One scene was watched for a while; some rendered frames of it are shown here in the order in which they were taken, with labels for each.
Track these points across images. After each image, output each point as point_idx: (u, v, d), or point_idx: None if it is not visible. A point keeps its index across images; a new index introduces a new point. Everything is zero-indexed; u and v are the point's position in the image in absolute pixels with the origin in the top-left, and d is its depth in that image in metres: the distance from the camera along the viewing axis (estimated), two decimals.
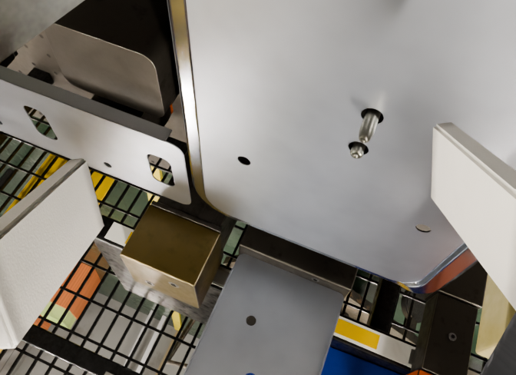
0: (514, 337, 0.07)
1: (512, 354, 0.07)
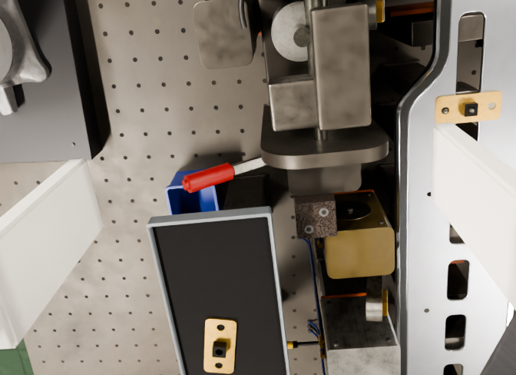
0: (514, 337, 0.07)
1: (512, 354, 0.07)
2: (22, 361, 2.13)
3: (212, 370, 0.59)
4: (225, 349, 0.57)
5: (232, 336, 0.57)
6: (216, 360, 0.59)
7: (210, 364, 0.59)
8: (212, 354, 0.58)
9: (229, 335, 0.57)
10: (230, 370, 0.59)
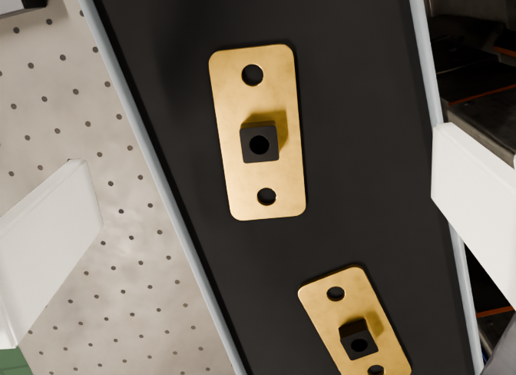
0: (514, 337, 0.07)
1: (512, 354, 0.07)
2: None
3: (252, 212, 0.23)
4: (273, 131, 0.21)
5: (288, 97, 0.21)
6: (259, 180, 0.23)
7: (246, 197, 0.23)
8: (244, 166, 0.23)
9: (281, 95, 0.21)
10: (298, 203, 0.23)
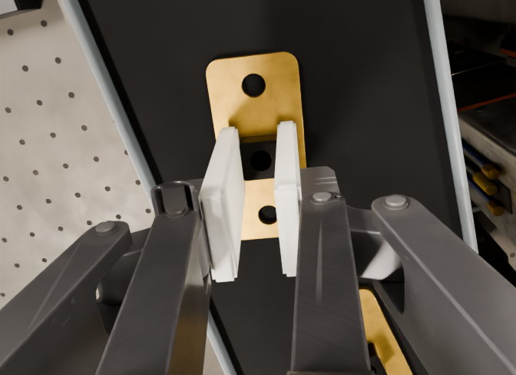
0: (302, 310, 0.08)
1: (307, 323, 0.08)
2: None
3: (253, 231, 0.22)
4: (276, 147, 0.19)
5: (292, 110, 0.20)
6: (260, 197, 0.21)
7: (246, 215, 0.22)
8: (245, 183, 0.21)
9: (284, 107, 0.20)
10: None
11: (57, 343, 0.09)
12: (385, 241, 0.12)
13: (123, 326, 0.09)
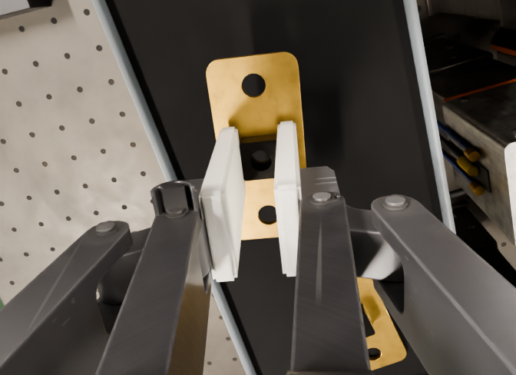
0: (302, 310, 0.08)
1: (306, 323, 0.08)
2: None
3: (253, 231, 0.22)
4: (276, 147, 0.19)
5: (292, 110, 0.20)
6: (260, 197, 0.21)
7: (246, 215, 0.22)
8: (245, 183, 0.21)
9: (284, 107, 0.20)
10: None
11: (57, 343, 0.09)
12: (385, 241, 0.12)
13: (123, 326, 0.09)
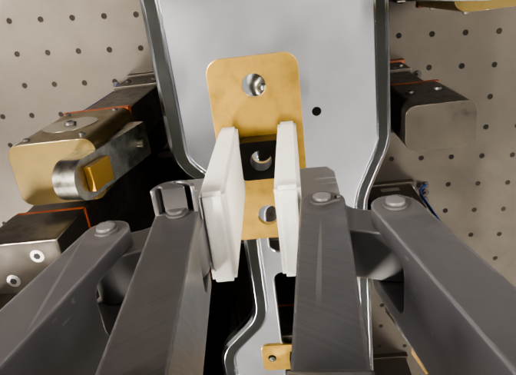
0: (302, 310, 0.08)
1: (306, 323, 0.08)
2: None
3: (253, 231, 0.22)
4: (276, 147, 0.19)
5: (292, 110, 0.20)
6: (260, 197, 0.21)
7: (246, 215, 0.22)
8: (245, 183, 0.21)
9: (284, 107, 0.20)
10: None
11: (57, 343, 0.09)
12: (385, 241, 0.12)
13: (123, 326, 0.09)
